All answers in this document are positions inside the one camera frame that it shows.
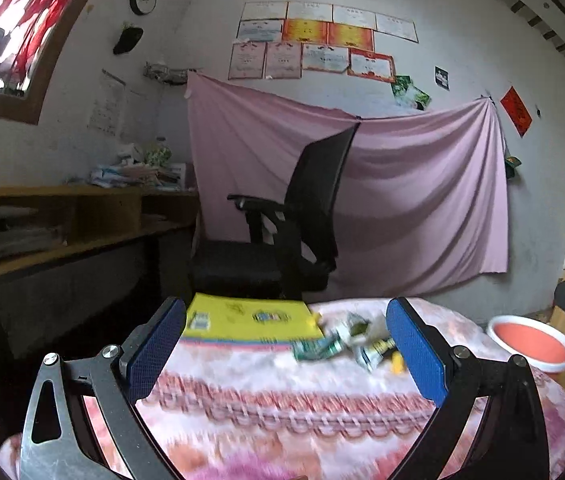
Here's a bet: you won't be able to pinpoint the white yellow wrapper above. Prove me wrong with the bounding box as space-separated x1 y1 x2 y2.
354 337 407 374

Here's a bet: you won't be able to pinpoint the pile of papers on desk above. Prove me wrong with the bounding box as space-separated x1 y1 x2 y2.
87 136 194 192

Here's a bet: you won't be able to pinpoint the floral pink table cover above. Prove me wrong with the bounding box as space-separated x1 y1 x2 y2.
0 298 565 479

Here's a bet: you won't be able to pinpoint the black office chair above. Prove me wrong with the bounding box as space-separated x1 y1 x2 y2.
190 124 359 300

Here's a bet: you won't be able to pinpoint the black hat on wall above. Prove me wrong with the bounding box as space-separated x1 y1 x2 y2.
112 26 144 55

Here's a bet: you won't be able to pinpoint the orange plastic bucket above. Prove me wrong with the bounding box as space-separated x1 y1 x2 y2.
486 315 565 376

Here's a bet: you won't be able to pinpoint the green white snack wrapper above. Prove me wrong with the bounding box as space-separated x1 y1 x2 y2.
292 333 345 362

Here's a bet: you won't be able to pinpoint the wall certificates cluster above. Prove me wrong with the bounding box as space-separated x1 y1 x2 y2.
228 1 419 84

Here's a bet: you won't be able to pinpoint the wooden desk with shelves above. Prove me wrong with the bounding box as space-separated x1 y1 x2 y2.
0 185 199 358

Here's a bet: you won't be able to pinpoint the yellow book stack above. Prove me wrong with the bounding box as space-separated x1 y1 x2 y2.
183 294 323 344

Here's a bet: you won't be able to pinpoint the pink hanging cloth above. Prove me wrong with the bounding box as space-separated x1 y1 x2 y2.
187 74 509 298

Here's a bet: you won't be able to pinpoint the red diamond wall paper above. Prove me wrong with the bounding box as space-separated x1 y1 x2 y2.
500 87 533 138

